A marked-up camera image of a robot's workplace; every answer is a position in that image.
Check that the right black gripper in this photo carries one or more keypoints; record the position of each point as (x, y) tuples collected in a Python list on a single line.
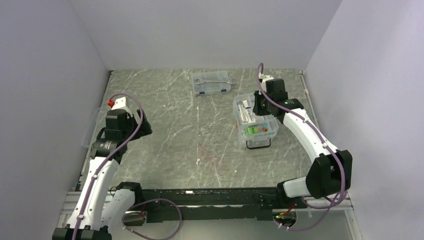
[(257, 109)]

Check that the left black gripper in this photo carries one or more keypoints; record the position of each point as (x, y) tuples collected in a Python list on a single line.
[(144, 129)]

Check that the white sachet top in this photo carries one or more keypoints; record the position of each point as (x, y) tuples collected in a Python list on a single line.
[(247, 108)]

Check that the clear first aid box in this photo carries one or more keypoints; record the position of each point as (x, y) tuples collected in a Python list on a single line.
[(255, 132)]

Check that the small green box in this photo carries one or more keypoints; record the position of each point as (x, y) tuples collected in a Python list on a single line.
[(252, 130)]

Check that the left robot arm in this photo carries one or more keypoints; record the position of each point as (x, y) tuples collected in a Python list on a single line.
[(99, 179)]

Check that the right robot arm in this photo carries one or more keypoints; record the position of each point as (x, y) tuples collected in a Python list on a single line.
[(331, 168)]

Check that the clear screw box blue latches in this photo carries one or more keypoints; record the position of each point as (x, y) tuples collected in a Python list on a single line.
[(211, 82)]

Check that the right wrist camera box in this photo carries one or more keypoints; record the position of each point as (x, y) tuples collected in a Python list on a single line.
[(264, 78)]

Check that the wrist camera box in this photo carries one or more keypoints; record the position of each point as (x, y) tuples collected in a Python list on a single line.
[(264, 78), (118, 104)]

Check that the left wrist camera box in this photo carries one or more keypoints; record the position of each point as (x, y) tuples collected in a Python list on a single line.
[(118, 104)]

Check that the black base frame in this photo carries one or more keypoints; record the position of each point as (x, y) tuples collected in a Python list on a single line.
[(159, 205)]

